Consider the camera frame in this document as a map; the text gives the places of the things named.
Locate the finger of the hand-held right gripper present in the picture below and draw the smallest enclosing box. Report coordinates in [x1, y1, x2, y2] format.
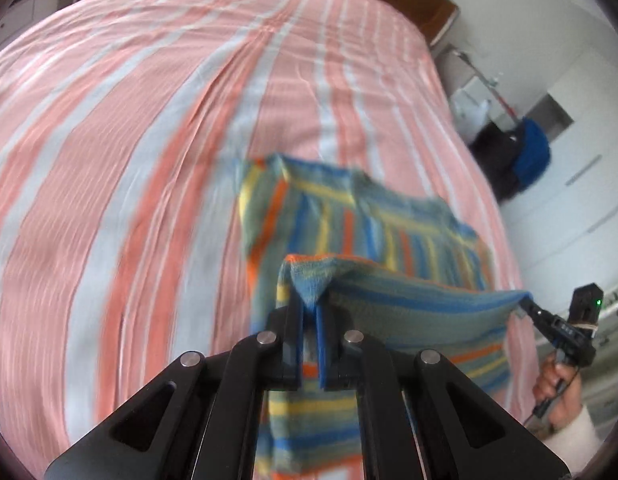
[518, 299, 557, 337]

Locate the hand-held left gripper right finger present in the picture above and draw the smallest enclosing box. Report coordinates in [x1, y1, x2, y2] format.
[316, 304, 572, 480]

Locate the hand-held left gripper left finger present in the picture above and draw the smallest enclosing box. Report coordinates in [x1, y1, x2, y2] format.
[44, 305, 306, 480]

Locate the striped knit sweater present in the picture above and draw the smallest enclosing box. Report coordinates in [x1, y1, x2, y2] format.
[236, 154, 534, 476]

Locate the metal clothes rack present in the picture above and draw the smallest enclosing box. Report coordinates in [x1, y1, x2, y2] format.
[450, 46, 520, 128]

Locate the person's right hand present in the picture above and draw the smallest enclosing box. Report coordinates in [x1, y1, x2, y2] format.
[533, 354, 584, 427]

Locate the white cabinet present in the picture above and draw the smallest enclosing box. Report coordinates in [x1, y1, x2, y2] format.
[496, 45, 618, 286]

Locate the black cloth pile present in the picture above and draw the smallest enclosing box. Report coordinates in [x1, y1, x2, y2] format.
[468, 126, 528, 203]

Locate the blue cloth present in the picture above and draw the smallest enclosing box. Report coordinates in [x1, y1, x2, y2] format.
[510, 116, 553, 192]

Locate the white plastic bag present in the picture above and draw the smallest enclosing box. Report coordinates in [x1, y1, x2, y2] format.
[451, 89, 490, 135]

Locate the pink striped bed blanket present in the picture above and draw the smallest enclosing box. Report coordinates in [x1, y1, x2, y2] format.
[0, 0, 540, 428]

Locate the brown wooden headboard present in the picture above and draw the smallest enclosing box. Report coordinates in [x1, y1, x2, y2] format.
[171, 0, 460, 50]

